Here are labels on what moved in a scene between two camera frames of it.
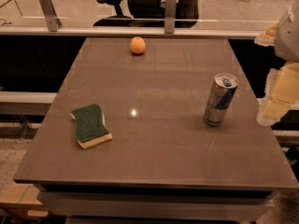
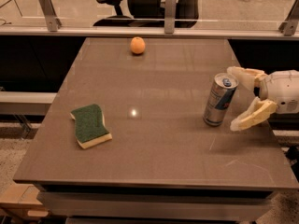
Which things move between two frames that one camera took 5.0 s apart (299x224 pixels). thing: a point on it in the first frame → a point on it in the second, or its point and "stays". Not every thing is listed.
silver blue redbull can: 220,98 stays
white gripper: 288,36 → 281,90
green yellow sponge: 90,126 stays
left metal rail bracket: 53,22 stays
